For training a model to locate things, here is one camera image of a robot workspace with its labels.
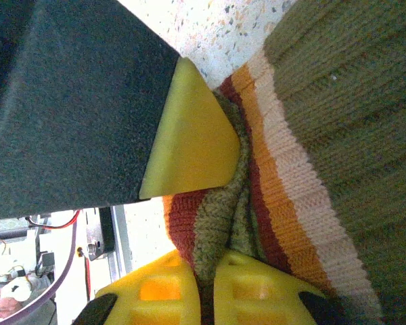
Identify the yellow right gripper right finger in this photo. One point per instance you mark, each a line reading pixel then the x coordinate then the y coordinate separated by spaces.
pixel 257 298

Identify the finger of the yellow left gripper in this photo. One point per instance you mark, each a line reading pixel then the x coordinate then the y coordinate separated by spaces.
pixel 88 118

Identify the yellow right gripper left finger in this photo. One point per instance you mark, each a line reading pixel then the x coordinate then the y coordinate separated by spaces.
pixel 155 298

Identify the olive green orange-toed sock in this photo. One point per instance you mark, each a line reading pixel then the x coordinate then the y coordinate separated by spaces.
pixel 341 118

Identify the person's hand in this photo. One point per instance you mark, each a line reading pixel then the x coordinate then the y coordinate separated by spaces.
pixel 1 306

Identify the aluminium table rail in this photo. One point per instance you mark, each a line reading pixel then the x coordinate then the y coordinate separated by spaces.
pixel 120 237

